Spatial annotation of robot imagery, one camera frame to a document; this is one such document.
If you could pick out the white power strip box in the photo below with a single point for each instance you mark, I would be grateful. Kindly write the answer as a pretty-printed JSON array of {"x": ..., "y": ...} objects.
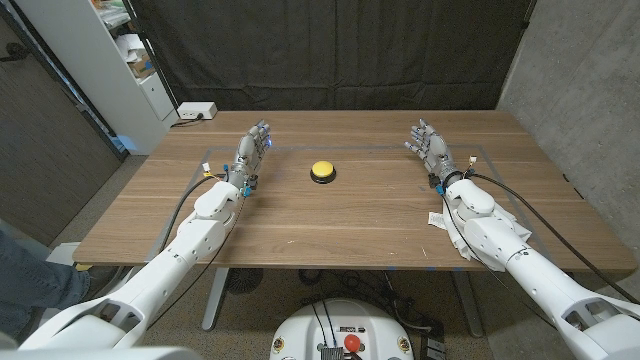
[{"x": 197, "y": 110}]

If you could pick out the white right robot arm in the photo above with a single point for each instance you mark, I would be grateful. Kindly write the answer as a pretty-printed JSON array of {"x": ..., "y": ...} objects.
[{"x": 540, "y": 280}]

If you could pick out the dark wooden door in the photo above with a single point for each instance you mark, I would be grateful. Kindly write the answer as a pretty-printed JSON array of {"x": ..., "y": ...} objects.
[{"x": 45, "y": 165}]

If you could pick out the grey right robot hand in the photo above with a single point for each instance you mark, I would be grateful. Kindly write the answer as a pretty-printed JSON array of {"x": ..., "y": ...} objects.
[{"x": 436, "y": 150}]

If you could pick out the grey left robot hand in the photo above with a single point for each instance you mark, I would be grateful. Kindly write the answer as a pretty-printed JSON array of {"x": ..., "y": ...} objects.
[{"x": 247, "y": 155}]

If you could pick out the black power brick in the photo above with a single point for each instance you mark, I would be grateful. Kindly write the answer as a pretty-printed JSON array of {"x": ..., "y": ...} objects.
[{"x": 433, "y": 347}]

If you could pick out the white shelf cabinet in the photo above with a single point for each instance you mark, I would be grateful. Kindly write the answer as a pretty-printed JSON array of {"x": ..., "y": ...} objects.
[{"x": 90, "y": 65}]

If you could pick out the cardboard box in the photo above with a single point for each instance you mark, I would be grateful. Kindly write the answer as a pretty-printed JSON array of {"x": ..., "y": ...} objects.
[{"x": 142, "y": 65}]

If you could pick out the black curtain backdrop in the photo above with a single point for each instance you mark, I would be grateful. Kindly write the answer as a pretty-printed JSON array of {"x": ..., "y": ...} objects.
[{"x": 325, "y": 50}]

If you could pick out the grey metal table leg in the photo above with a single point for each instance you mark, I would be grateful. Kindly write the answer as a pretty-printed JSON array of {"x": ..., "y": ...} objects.
[
  {"x": 467, "y": 305},
  {"x": 215, "y": 300}
]

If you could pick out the white cloth napkin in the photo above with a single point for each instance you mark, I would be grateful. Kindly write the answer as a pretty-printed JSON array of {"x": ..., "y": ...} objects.
[{"x": 451, "y": 232}]

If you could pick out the black round floor fan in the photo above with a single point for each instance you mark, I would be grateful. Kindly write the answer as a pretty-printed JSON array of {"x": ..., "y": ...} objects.
[{"x": 243, "y": 280}]

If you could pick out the white robot torso base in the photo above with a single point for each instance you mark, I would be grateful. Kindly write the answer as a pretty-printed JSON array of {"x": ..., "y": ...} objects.
[{"x": 305, "y": 330}]

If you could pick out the red emergency stop button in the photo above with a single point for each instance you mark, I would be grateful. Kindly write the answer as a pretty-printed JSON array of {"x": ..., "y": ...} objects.
[{"x": 352, "y": 342}]

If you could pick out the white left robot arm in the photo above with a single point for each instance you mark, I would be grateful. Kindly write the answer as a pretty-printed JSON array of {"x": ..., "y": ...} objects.
[{"x": 165, "y": 270}]

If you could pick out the yellow push button black base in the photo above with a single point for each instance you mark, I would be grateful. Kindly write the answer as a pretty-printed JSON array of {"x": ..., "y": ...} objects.
[{"x": 323, "y": 169}]

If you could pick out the person's leg in jeans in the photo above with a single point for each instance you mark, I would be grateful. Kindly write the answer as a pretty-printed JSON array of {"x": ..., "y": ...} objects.
[{"x": 30, "y": 285}]

